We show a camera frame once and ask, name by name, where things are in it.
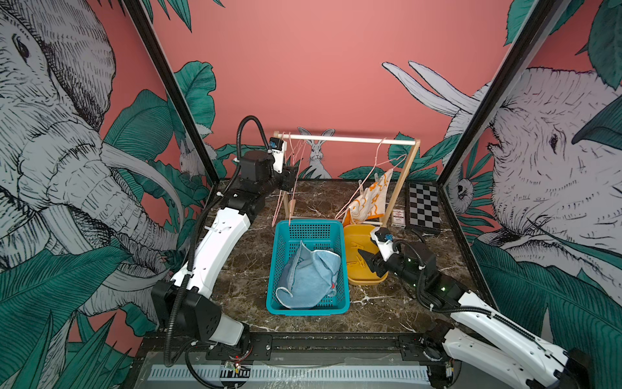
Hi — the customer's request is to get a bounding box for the white slotted cable duct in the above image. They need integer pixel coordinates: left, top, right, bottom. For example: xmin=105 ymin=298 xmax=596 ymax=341
xmin=146 ymin=364 xmax=431 ymax=385

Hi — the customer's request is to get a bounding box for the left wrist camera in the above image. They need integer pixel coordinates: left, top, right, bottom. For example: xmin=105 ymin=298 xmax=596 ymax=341
xmin=269 ymin=137 xmax=288 ymax=173

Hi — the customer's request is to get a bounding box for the yellow plastic tray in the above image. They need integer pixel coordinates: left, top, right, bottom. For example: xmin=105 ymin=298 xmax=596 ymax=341
xmin=344 ymin=225 xmax=388 ymax=285

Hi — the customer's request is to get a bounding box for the blue dotted towel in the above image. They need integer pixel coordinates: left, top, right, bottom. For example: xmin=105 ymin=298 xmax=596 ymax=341
xmin=327 ymin=277 xmax=338 ymax=298

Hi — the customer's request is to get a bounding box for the wooden clothes rack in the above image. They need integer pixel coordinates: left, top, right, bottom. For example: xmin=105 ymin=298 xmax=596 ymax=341
xmin=271 ymin=124 xmax=439 ymax=219

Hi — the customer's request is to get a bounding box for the dark blue towel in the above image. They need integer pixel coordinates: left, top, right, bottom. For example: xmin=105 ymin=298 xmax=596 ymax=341
xmin=275 ymin=242 xmax=342 ymax=310

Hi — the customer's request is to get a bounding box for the checkerboard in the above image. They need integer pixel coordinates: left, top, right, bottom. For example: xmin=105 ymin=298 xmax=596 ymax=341
xmin=406 ymin=183 xmax=442 ymax=235

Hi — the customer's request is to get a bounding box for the pink wire hanger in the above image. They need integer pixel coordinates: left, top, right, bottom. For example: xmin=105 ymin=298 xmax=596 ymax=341
xmin=280 ymin=139 xmax=296 ymax=210

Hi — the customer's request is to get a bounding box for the teal plastic basket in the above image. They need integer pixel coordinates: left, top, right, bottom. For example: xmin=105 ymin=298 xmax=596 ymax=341
xmin=267 ymin=219 xmax=350 ymax=316

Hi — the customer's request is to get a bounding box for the small white red box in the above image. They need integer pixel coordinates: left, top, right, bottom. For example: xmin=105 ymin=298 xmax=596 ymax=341
xmin=391 ymin=209 xmax=406 ymax=228

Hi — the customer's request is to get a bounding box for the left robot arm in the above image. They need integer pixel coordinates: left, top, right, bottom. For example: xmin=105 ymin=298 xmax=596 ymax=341
xmin=152 ymin=115 xmax=298 ymax=367

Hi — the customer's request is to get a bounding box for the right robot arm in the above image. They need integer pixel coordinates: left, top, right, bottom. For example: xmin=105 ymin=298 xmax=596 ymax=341
xmin=358 ymin=230 xmax=591 ymax=388

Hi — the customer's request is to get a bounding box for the cream orange towel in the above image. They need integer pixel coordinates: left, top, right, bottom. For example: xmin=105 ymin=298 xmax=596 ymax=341
xmin=343 ymin=169 xmax=394 ymax=226

